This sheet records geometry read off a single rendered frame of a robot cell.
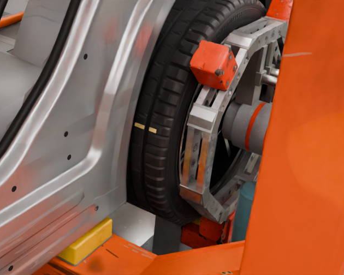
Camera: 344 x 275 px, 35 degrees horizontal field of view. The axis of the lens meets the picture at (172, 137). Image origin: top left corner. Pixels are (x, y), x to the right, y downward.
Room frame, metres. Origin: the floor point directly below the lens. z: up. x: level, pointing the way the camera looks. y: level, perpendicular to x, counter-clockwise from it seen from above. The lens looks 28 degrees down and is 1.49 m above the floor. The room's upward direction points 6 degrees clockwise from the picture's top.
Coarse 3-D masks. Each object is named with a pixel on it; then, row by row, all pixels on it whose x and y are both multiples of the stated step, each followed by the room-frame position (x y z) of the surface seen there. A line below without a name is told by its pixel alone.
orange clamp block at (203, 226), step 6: (222, 204) 1.34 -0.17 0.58; (234, 210) 1.31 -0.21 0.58; (228, 216) 1.28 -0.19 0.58; (204, 222) 1.28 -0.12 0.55; (210, 222) 1.28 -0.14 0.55; (204, 228) 1.28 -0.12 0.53; (210, 228) 1.27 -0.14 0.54; (216, 228) 1.26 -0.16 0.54; (222, 228) 1.26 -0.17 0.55; (204, 234) 1.27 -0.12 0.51; (210, 234) 1.27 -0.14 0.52; (216, 234) 1.26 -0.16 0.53; (222, 234) 1.26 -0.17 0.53; (216, 240) 1.26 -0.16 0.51; (222, 240) 1.26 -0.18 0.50
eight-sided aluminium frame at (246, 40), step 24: (264, 24) 1.41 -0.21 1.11; (240, 48) 1.22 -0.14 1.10; (240, 72) 1.20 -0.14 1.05; (192, 120) 1.12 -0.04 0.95; (216, 120) 1.11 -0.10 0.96; (192, 144) 1.12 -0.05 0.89; (192, 168) 1.13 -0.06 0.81; (240, 168) 1.46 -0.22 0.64; (192, 192) 1.11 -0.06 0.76; (216, 216) 1.20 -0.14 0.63
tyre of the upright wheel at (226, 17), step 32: (192, 0) 1.35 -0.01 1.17; (224, 0) 1.35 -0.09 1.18; (256, 0) 1.46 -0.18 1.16; (192, 32) 1.23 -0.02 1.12; (224, 32) 1.30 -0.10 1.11; (160, 64) 1.18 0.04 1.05; (160, 96) 1.14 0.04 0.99; (160, 128) 1.10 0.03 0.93; (128, 160) 1.14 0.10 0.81; (160, 160) 1.09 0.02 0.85; (128, 192) 1.17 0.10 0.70; (160, 192) 1.11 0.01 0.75
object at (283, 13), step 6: (276, 0) 1.51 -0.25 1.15; (282, 0) 1.50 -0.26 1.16; (288, 0) 1.50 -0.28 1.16; (270, 6) 1.50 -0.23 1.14; (276, 6) 1.50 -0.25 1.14; (282, 6) 1.49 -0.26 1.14; (288, 6) 1.49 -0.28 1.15; (270, 12) 1.49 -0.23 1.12; (276, 12) 1.49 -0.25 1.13; (282, 12) 1.48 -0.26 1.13; (288, 12) 1.48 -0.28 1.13; (276, 18) 1.48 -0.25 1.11; (282, 18) 1.47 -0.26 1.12; (288, 18) 1.46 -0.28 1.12
